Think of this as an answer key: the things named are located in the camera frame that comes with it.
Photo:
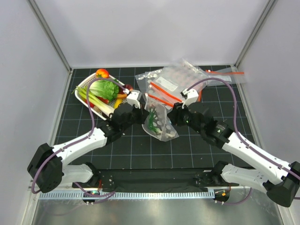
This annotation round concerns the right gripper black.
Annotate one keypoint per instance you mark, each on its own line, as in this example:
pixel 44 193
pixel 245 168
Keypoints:
pixel 175 115

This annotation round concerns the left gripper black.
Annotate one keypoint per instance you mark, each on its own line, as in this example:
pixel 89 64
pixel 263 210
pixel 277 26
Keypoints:
pixel 142 114

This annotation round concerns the clear dotted zip bag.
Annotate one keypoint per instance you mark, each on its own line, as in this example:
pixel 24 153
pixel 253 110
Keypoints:
pixel 164 123

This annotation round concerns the green lettuce head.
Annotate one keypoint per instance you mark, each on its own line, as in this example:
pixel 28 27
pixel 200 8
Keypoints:
pixel 105 89

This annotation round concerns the white perforated plastic basket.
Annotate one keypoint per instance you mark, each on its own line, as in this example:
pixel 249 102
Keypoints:
pixel 92 78

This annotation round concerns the green onion stalk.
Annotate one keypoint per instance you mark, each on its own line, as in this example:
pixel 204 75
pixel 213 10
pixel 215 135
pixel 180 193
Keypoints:
pixel 152 121

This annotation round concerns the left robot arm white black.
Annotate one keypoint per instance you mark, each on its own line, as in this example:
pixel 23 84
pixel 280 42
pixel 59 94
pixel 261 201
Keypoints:
pixel 51 165

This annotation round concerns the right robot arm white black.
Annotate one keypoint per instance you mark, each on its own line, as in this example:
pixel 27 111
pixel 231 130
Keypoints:
pixel 278 179

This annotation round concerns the pile of zip bags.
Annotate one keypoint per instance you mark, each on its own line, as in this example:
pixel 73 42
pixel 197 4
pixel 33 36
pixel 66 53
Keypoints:
pixel 165 85

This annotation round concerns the flat zip bag red zipper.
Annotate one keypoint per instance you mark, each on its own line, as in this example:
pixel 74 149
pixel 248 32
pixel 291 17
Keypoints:
pixel 227 75

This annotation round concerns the yellow pepper piece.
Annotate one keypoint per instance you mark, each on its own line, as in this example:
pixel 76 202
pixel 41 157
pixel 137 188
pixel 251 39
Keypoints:
pixel 118 101

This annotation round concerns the dark red sausage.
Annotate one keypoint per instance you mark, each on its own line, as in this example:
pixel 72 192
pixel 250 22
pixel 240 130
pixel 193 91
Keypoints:
pixel 128 86

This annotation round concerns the red chili pepper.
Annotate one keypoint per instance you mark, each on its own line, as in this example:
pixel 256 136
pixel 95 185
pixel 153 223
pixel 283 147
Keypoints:
pixel 91 104

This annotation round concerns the black grid cutting mat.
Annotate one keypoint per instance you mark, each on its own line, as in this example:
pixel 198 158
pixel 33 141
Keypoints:
pixel 138 150

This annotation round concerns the orange red tomato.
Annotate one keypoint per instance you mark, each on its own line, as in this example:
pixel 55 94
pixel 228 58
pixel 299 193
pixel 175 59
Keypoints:
pixel 102 73

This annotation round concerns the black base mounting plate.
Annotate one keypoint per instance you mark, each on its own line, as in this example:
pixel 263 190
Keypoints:
pixel 183 180

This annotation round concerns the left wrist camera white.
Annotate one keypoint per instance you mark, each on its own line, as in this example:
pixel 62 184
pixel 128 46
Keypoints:
pixel 133 98

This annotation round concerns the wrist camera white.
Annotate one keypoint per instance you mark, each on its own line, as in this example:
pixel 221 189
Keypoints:
pixel 190 96
pixel 133 98

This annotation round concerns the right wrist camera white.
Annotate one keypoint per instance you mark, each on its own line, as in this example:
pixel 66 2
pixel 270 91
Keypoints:
pixel 190 96

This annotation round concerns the slotted cable duct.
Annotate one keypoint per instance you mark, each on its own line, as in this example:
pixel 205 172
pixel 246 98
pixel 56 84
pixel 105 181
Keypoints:
pixel 79 195

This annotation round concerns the left aluminium frame post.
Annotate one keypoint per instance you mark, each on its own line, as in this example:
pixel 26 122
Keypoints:
pixel 46 28

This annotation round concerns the aluminium frame post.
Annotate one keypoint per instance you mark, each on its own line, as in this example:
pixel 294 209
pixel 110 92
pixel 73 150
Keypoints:
pixel 255 31
pixel 46 28

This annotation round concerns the right aluminium frame post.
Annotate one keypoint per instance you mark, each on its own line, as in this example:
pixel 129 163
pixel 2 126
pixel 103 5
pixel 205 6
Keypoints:
pixel 255 31

